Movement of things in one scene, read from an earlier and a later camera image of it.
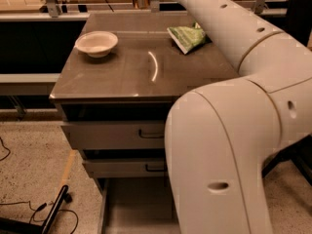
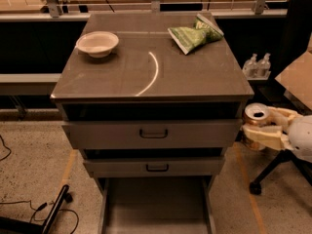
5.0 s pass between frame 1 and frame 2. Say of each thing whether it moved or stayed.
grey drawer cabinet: stayed
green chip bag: stayed
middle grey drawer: stayed
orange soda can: moved
